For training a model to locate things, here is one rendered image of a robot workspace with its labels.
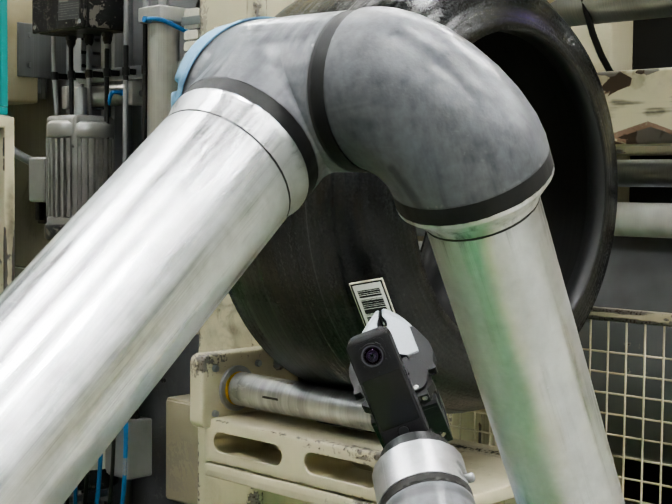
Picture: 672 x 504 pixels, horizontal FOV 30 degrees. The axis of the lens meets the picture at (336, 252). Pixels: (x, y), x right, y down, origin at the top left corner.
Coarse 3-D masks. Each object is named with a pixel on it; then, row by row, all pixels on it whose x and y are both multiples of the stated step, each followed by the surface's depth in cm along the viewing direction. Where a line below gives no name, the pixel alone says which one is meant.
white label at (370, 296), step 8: (368, 280) 137; (376, 280) 136; (352, 288) 138; (360, 288) 137; (368, 288) 137; (376, 288) 137; (384, 288) 136; (360, 296) 138; (368, 296) 137; (376, 296) 137; (384, 296) 137; (360, 304) 138; (368, 304) 138; (376, 304) 138; (384, 304) 137; (360, 312) 139; (368, 312) 138; (368, 320) 139
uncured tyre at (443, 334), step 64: (320, 0) 152; (384, 0) 143; (448, 0) 144; (512, 0) 151; (512, 64) 176; (576, 64) 160; (576, 128) 175; (320, 192) 137; (384, 192) 136; (576, 192) 177; (320, 256) 138; (384, 256) 137; (576, 256) 175; (256, 320) 152; (320, 320) 143; (448, 320) 144; (576, 320) 164; (320, 384) 158; (448, 384) 147
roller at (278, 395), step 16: (240, 384) 165; (256, 384) 163; (272, 384) 161; (288, 384) 159; (304, 384) 158; (240, 400) 165; (256, 400) 162; (272, 400) 160; (288, 400) 158; (304, 400) 156; (320, 400) 154; (336, 400) 152; (352, 400) 151; (304, 416) 157; (320, 416) 155; (336, 416) 152; (352, 416) 150; (368, 416) 148
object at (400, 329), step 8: (384, 312) 135; (392, 312) 136; (384, 320) 135; (392, 320) 134; (400, 320) 133; (392, 328) 133; (400, 328) 132; (408, 328) 132; (400, 336) 132; (408, 336) 131; (400, 344) 131; (408, 344) 130; (400, 352) 130; (408, 352) 129; (416, 352) 129
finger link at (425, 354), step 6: (414, 330) 132; (414, 336) 131; (420, 336) 131; (420, 342) 130; (426, 342) 130; (420, 348) 129; (426, 348) 129; (414, 354) 129; (420, 354) 129; (426, 354) 128; (432, 354) 128; (426, 360) 128; (432, 360) 128; (432, 366) 127; (432, 372) 127
